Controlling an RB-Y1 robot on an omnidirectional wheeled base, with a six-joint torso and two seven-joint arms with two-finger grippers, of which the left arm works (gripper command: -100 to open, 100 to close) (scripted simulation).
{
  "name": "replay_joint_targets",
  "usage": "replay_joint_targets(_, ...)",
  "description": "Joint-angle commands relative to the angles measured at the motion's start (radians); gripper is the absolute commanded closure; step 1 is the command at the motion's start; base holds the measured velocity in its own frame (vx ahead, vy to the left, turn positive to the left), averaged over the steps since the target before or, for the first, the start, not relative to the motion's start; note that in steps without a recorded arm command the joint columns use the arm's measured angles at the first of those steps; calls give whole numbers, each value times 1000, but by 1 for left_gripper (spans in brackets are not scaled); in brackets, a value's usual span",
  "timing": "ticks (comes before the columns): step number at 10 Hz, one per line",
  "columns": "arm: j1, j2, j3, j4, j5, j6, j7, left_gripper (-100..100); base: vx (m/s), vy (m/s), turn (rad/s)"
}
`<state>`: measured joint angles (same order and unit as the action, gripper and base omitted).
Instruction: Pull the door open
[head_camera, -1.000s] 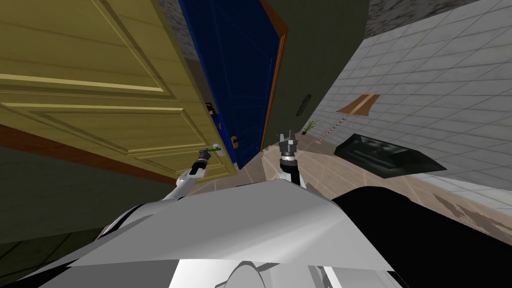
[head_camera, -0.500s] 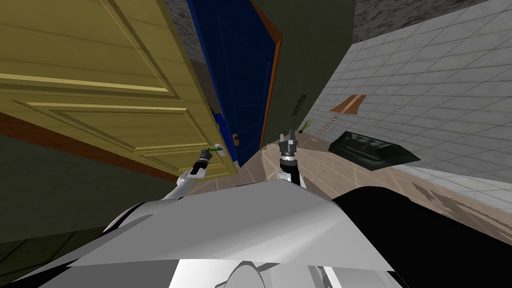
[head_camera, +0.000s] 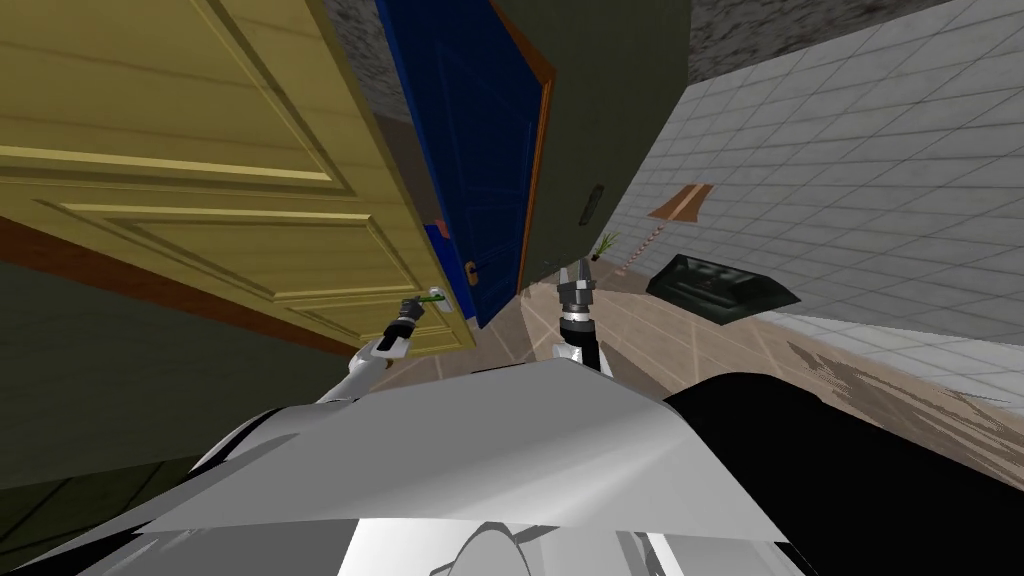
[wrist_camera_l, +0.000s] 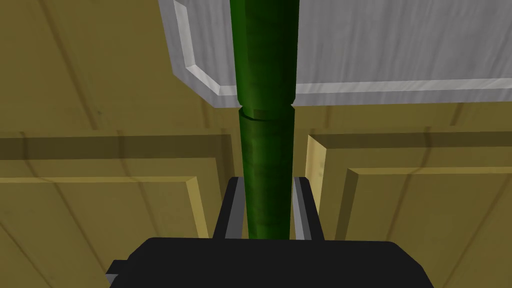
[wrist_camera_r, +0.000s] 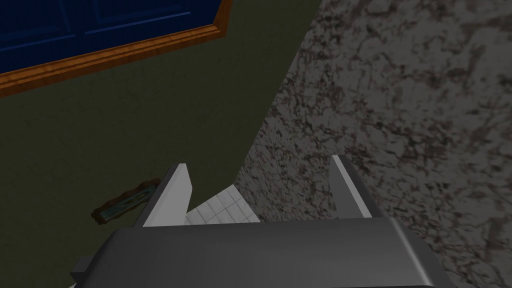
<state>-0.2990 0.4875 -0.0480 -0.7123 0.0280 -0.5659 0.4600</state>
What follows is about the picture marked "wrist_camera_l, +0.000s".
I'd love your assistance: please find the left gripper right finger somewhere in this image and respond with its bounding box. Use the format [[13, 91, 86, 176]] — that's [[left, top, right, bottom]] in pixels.
[[291, 176, 326, 242]]

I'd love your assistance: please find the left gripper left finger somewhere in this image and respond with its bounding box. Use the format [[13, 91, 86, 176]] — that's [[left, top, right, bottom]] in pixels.
[[211, 176, 246, 241]]

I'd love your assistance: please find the green bar handle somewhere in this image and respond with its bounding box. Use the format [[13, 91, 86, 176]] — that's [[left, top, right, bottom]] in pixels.
[[229, 0, 301, 241]]

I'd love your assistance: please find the yellow cupboard door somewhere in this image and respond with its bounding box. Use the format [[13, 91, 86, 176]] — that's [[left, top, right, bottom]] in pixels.
[[304, 131, 512, 288], [0, 133, 249, 288]]

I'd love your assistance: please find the grey drawer front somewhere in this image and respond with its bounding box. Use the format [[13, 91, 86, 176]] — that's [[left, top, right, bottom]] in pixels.
[[157, 0, 512, 109]]

